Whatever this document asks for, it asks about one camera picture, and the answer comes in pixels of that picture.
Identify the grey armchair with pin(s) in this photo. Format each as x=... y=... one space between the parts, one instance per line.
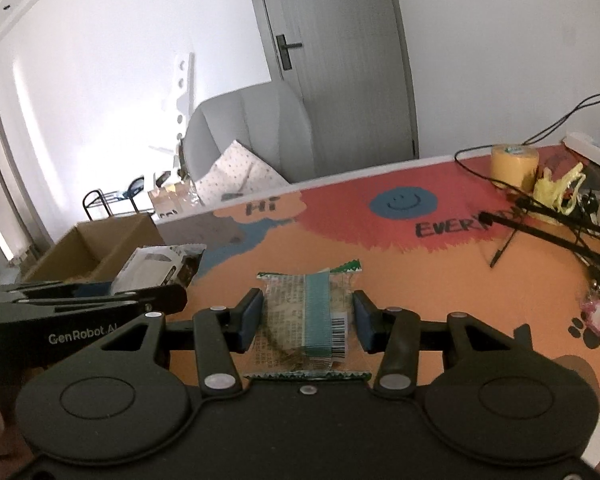
x=260 y=125

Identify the blue object with black loop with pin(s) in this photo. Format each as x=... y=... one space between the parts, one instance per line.
x=132 y=187

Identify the brown cardboard box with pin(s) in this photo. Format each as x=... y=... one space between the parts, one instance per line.
x=135 y=240

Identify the black shoe rack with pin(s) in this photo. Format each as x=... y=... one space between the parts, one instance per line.
x=87 y=197

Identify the white power strip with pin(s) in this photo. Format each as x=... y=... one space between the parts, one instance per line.
x=587 y=147

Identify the white perforated board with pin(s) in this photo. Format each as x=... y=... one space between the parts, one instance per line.
x=182 y=85

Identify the grey white snack packet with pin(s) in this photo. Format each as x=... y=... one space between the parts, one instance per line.
x=150 y=267

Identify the colourful printed table mat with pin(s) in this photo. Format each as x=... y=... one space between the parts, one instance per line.
x=430 y=280

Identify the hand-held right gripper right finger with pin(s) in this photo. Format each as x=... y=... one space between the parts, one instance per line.
x=362 y=320

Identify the dotted white cushion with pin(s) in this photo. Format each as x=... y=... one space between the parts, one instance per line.
x=240 y=170

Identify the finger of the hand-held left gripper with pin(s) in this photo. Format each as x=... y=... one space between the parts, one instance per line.
x=165 y=300
x=55 y=291

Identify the yellow tape roll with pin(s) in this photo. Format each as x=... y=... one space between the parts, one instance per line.
x=512 y=170

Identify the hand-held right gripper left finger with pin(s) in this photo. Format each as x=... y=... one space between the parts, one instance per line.
x=252 y=317

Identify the clear teal band snack packet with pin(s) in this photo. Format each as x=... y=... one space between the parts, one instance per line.
x=315 y=320

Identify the brown printed carton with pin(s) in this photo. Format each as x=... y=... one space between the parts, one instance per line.
x=167 y=205

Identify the grey door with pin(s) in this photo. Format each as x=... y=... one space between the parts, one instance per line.
x=340 y=85

